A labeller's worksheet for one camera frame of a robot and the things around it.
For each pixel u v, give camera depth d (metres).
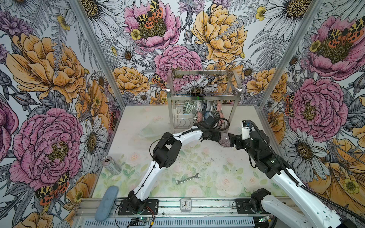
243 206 0.74
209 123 0.81
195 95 1.05
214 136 0.89
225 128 0.79
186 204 0.74
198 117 0.98
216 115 1.06
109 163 0.76
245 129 0.64
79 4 0.71
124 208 0.74
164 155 0.60
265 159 0.54
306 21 0.76
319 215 0.41
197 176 0.85
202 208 0.76
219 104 1.06
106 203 0.73
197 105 1.05
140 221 0.72
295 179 0.46
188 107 1.05
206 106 1.06
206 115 1.08
